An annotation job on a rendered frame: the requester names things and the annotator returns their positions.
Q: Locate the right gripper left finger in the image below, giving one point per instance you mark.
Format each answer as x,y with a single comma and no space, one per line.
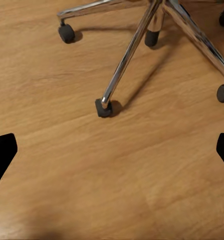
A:
8,149

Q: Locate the swivel chair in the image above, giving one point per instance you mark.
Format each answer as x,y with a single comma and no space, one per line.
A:
150,25

